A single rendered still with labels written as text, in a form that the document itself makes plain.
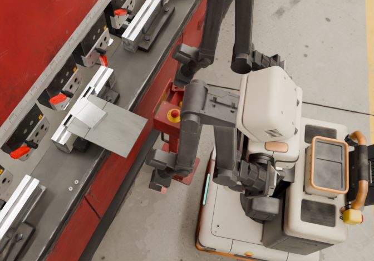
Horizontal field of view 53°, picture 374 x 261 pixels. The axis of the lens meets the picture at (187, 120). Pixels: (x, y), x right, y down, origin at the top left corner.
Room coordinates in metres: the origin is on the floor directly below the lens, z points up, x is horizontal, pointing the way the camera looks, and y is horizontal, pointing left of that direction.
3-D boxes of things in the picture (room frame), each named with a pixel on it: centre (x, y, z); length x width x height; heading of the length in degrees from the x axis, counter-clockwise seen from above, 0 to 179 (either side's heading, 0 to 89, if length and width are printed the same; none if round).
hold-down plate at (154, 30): (1.22, 0.20, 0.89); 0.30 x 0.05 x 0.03; 161
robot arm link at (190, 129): (0.42, -0.01, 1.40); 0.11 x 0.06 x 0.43; 176
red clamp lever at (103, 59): (0.79, 0.34, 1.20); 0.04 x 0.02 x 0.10; 71
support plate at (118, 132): (0.61, 0.31, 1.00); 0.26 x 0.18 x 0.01; 71
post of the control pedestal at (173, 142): (0.85, 0.05, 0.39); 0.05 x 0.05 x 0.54; 73
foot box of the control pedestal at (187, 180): (0.84, 0.03, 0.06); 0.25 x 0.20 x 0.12; 73
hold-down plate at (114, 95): (0.68, 0.38, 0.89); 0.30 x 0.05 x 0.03; 161
